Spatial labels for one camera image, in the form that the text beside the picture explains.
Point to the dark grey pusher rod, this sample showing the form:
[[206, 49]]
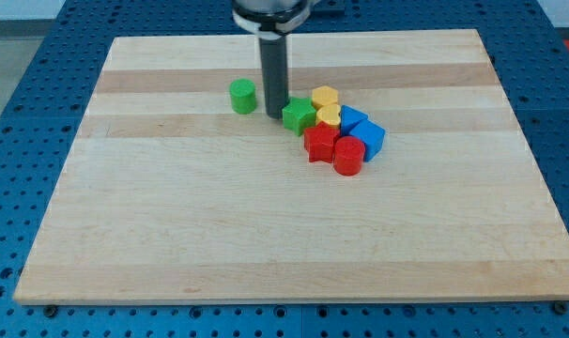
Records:
[[273, 54]]

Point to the robot wrist flange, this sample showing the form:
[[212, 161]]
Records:
[[271, 18]]

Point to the green cylinder block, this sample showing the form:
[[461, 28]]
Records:
[[242, 95]]

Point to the wooden board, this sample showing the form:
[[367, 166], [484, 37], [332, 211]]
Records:
[[167, 196]]

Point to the green star block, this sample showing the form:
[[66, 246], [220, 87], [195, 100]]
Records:
[[298, 115]]

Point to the yellow hexagon block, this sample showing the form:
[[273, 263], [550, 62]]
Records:
[[323, 96]]

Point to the yellow heart block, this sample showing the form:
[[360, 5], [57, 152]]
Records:
[[329, 115]]

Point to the red star block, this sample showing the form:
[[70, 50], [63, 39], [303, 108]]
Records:
[[319, 142]]

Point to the blue triangle block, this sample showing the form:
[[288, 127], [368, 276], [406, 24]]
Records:
[[350, 118]]

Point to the red cylinder block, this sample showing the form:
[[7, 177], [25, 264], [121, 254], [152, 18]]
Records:
[[348, 156]]

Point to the blue cube block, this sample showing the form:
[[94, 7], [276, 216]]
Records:
[[372, 135]]

